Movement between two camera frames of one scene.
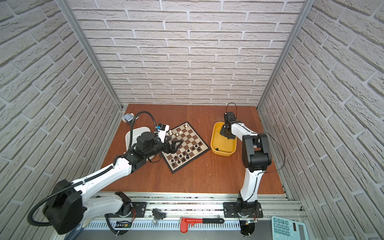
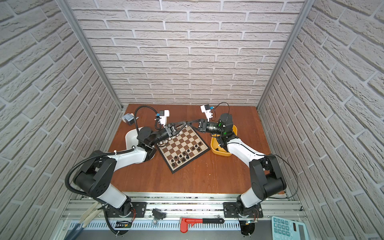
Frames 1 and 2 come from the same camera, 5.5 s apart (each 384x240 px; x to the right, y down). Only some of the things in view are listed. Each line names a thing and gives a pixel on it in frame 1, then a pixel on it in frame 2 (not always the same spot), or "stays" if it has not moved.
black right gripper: x=223 y=132 to x=203 y=123
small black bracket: x=158 y=214 stays
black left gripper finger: x=173 y=148 to x=180 y=129
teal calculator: x=284 y=229 stays
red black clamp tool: x=184 y=221 stays
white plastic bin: x=136 y=132 stays
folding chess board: x=192 y=147 stays
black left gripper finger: x=174 y=142 to x=178 y=125
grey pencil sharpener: x=128 y=117 stays
